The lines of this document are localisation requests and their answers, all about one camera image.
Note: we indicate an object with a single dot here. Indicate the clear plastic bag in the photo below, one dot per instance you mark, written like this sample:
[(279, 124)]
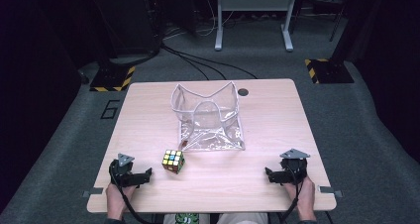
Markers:
[(211, 131)]

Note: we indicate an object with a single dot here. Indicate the person's right hand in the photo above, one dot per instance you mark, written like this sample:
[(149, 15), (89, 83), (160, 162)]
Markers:
[(305, 199)]

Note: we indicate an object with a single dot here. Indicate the black yellow striped stand base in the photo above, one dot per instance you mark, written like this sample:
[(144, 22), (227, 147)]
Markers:
[(112, 78), (328, 71)]

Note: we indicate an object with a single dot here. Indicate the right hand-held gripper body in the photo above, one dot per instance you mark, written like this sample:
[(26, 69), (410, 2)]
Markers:
[(294, 166)]

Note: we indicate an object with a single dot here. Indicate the person's left hand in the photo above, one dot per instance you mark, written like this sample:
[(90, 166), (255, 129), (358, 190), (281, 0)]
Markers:
[(116, 201)]

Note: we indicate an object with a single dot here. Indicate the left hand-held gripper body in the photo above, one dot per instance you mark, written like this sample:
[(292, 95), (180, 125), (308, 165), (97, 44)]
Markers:
[(123, 171)]

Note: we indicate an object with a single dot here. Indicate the white metal desk frame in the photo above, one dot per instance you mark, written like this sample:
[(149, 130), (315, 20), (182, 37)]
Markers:
[(254, 6)]

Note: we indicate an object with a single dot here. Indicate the grey metal table bracket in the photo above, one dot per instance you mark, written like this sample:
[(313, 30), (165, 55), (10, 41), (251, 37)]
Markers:
[(330, 191), (93, 191)]

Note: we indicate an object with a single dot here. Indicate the multicoloured puzzle cube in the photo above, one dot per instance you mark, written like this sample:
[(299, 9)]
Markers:
[(173, 162)]

